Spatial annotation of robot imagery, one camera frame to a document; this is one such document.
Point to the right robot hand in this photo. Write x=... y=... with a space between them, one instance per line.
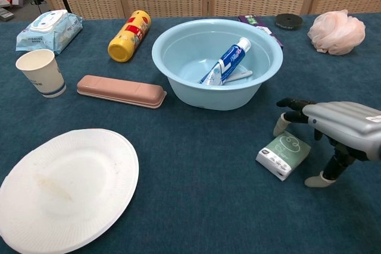
x=348 y=126

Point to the white paper plate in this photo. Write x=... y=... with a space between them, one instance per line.
x=68 y=188

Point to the dark blue table mat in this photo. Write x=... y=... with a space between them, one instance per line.
x=190 y=206

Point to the yellow bottle with red label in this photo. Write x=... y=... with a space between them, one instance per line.
x=128 y=38

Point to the light blue wet wipes pack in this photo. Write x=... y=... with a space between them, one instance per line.
x=50 y=32

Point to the pink mesh bath pouf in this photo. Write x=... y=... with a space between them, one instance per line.
x=336 y=32

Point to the green tissue pack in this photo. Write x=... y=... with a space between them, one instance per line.
x=282 y=153

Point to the purple toothpaste box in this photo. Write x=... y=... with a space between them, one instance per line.
x=253 y=20

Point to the light blue plastic basin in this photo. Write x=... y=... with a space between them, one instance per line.
x=208 y=96

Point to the white paper cup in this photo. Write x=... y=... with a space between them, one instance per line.
x=44 y=78

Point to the pink toothbrush case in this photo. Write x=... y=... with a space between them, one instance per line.
x=119 y=89

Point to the black round disc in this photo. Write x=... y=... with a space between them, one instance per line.
x=288 y=22

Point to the blue white toothpaste tube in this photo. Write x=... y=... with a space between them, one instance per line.
x=227 y=60

